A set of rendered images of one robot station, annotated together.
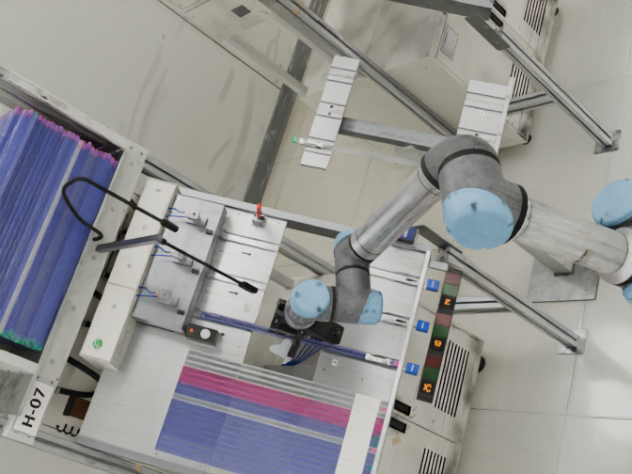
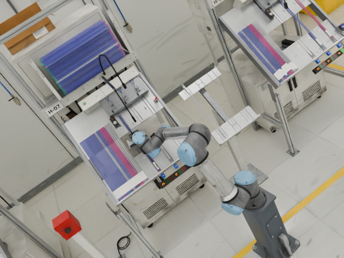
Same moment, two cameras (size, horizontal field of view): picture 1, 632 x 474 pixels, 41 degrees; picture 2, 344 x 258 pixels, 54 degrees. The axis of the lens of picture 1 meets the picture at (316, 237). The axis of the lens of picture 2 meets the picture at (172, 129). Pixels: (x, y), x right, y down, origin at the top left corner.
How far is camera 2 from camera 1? 0.55 m
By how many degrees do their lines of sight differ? 12
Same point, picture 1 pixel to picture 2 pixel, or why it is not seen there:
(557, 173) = (271, 149)
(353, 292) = (152, 144)
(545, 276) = not seen: hidden behind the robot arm
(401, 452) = (154, 193)
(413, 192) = (184, 131)
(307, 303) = (135, 138)
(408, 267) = not seen: hidden behind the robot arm
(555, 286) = not seen: hidden behind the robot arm
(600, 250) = (220, 188)
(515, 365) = (210, 194)
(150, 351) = (98, 115)
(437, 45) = (260, 83)
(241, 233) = (148, 101)
